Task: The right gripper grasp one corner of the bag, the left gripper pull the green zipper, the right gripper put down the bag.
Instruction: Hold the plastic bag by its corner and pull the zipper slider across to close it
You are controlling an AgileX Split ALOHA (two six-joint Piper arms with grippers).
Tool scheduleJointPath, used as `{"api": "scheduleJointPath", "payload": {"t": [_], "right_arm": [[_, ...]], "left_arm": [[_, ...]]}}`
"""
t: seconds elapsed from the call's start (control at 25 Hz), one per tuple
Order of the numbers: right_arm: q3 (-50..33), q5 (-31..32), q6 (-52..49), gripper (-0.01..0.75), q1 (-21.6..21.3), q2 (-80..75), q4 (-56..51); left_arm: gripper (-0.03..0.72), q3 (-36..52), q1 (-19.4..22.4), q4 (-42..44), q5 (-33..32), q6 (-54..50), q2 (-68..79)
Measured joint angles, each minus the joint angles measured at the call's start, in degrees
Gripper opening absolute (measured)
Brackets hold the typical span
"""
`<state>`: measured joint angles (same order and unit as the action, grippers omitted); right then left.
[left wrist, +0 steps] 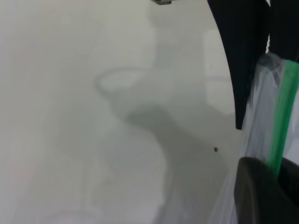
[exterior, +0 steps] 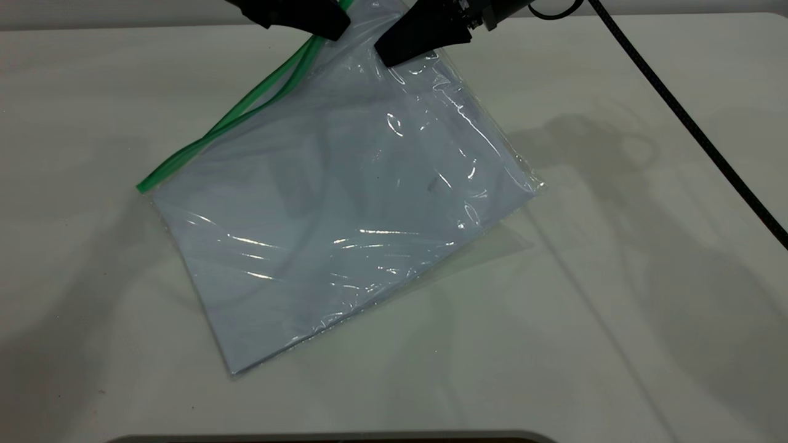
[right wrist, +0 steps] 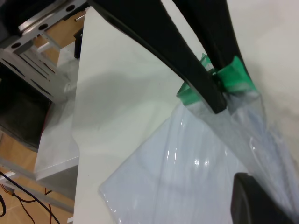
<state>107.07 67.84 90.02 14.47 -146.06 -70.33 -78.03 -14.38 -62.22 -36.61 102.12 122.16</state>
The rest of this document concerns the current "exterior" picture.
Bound thin black looped cable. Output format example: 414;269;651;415
528;0;583;20

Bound thick black braided cable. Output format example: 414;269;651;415
588;0;788;250

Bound dark grey curved base edge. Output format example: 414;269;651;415
105;429;558;443

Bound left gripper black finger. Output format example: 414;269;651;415
225;0;352;42

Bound clear zip bag green zipper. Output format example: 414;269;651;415
137;0;544;377

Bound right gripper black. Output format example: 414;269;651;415
374;0;531;68

